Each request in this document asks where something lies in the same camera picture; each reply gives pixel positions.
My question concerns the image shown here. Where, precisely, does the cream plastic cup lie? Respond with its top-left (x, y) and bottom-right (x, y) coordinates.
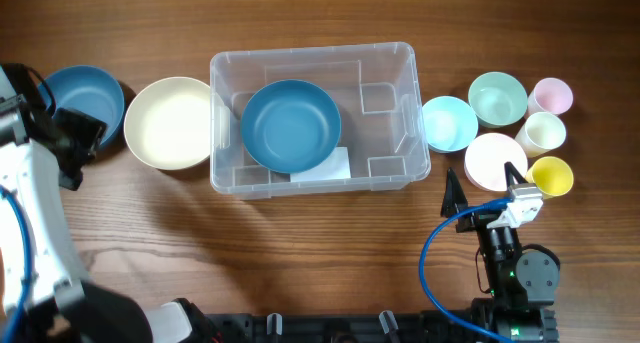
top-left (515, 112), bottom-right (567, 158)

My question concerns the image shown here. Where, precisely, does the pink plastic cup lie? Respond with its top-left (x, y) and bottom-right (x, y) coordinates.
top-left (526, 77), bottom-right (574, 116)

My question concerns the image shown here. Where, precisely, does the mint green small bowl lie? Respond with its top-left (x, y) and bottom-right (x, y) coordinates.
top-left (468, 72), bottom-right (528, 128)

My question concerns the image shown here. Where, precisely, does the pink small bowl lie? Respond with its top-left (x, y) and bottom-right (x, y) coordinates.
top-left (464, 133), bottom-right (528, 192)

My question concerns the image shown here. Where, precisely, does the clear plastic storage bin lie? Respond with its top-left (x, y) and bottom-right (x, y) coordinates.
top-left (210, 42), bottom-right (431, 199)

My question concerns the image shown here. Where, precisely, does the light blue small bowl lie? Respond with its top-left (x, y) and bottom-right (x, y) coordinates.
top-left (422, 96), bottom-right (479, 153)

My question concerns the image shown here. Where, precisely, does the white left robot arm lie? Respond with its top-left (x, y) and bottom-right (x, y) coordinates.
top-left (1, 63), bottom-right (197, 343)

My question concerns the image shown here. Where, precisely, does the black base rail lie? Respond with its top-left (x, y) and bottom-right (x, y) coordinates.
top-left (207, 311), bottom-right (489, 343)

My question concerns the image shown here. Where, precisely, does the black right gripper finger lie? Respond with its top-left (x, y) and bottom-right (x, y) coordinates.
top-left (440, 168), bottom-right (468, 217)
top-left (504, 161), bottom-right (525, 187)

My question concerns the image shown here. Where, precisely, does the dark blue bowl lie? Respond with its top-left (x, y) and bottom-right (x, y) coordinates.
top-left (46, 65), bottom-right (125, 150)
top-left (241, 79), bottom-right (342, 174)

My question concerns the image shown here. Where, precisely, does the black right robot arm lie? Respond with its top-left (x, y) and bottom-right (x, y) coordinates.
top-left (441, 162), bottom-right (561, 342)

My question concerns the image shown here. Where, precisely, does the yellow plastic cup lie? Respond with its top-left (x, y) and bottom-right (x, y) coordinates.
top-left (525, 156), bottom-right (574, 199)

